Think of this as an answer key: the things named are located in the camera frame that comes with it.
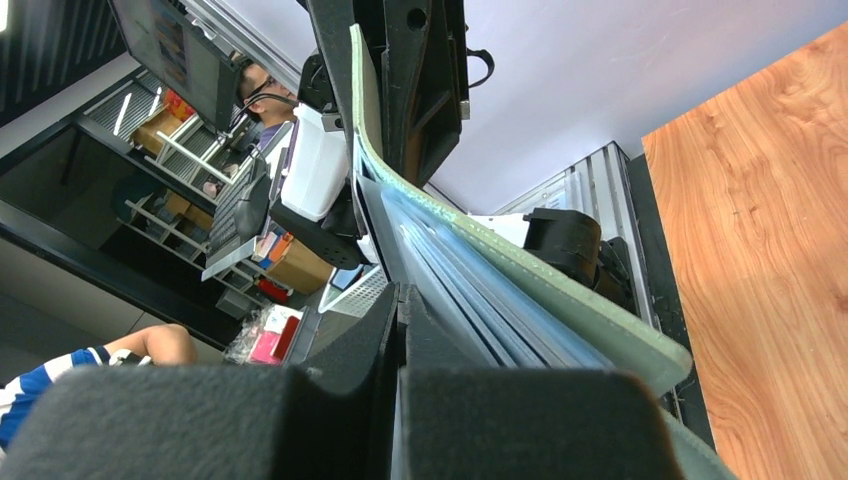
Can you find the green card holder wallet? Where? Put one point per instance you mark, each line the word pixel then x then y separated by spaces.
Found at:
pixel 502 306

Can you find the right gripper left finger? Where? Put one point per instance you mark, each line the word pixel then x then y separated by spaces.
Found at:
pixel 329 417

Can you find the black computer mouse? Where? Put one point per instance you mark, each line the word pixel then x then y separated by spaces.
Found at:
pixel 250 212

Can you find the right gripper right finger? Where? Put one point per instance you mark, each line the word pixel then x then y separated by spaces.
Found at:
pixel 460 420

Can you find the black computer monitor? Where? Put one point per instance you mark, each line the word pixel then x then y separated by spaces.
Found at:
pixel 179 54

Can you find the white metal shelf rack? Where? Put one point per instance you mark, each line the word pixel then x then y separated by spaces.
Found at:
pixel 192 165

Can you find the black keyboard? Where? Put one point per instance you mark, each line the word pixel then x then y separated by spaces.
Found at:
pixel 223 235

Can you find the person arm striped sleeve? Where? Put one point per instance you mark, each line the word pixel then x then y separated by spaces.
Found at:
pixel 158 345

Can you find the seated person with glasses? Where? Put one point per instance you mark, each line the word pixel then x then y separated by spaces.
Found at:
pixel 273 111

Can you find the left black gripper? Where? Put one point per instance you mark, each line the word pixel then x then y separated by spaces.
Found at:
pixel 421 58

